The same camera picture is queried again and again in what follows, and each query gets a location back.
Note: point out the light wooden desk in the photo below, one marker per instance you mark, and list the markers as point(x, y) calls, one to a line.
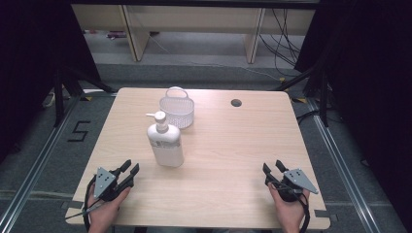
point(194, 19)

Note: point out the aluminium floor rail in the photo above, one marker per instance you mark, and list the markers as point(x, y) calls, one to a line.
point(35, 168)
point(343, 174)

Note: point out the person's left hand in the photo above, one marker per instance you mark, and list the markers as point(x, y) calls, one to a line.
point(103, 215)

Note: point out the round black table grommet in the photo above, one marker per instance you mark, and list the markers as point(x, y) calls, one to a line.
point(236, 103)

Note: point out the black metal stand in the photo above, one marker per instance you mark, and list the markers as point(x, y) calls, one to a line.
point(324, 97)
point(59, 97)

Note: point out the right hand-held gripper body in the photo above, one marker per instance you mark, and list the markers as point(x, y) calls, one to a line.
point(299, 181)

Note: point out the yellow tape piece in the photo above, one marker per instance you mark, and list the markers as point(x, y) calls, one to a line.
point(302, 100)
point(88, 98)

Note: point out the white pump bottle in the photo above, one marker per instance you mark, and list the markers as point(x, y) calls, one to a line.
point(165, 145)

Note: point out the black tape strip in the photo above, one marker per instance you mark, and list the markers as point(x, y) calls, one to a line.
point(73, 204)
point(325, 214)

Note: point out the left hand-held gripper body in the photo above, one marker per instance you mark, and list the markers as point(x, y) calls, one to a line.
point(104, 181)

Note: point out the white plastic basket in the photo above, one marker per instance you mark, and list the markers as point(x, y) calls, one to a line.
point(177, 108)

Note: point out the black curtain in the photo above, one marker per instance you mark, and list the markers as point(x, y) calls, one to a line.
point(32, 64)
point(372, 81)

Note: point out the person's right hand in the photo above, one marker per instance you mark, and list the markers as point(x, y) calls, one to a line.
point(291, 215)

